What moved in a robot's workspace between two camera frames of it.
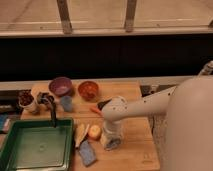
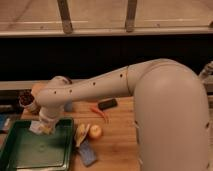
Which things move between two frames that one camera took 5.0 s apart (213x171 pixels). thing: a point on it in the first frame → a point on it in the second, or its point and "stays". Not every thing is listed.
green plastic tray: x=35 y=145 stays
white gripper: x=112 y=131 → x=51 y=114
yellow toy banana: x=79 y=133 stays
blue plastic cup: x=66 y=103 stays
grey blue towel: x=112 y=143 → x=38 y=128
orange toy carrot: x=96 y=110 stays
